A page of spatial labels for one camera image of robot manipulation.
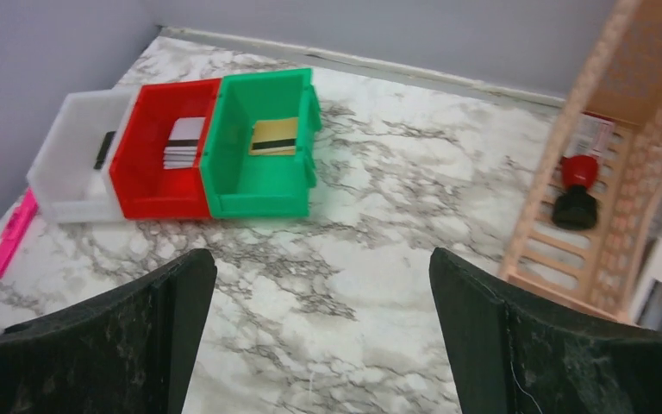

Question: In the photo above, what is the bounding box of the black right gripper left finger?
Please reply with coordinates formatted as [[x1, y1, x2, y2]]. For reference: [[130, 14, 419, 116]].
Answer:
[[0, 248, 217, 413]]

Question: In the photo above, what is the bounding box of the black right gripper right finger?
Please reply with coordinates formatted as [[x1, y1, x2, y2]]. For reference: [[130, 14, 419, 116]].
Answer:
[[428, 248, 662, 413]]

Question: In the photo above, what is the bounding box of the red plastic bin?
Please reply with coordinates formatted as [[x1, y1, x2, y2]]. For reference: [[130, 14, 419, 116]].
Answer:
[[109, 78, 222, 220]]

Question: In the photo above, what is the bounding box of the white plastic bin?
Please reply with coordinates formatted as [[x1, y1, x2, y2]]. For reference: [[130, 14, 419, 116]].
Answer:
[[27, 86, 140, 224]]

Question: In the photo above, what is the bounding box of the green plastic bin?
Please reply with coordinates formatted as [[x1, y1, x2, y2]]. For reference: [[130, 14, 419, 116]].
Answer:
[[199, 68, 322, 219]]

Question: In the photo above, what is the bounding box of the white cards stack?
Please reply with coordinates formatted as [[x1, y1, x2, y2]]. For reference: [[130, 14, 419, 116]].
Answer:
[[163, 117, 205, 170]]

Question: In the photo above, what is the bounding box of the black card in white bin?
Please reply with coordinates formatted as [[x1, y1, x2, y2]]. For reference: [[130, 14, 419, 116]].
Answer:
[[93, 130, 116, 171]]

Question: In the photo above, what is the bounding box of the gold card with stripe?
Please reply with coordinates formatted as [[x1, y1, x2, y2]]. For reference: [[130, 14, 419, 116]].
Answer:
[[248, 117, 298, 156]]

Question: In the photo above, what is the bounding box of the red and black stamp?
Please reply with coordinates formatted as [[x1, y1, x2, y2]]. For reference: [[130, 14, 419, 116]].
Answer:
[[551, 154, 599, 231]]

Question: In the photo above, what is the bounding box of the pink highlighter marker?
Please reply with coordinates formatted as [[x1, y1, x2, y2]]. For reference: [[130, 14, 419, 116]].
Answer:
[[0, 188, 39, 279]]

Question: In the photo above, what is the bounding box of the peach plastic desk organizer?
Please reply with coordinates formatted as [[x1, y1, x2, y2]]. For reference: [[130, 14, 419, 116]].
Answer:
[[498, 1, 662, 324]]

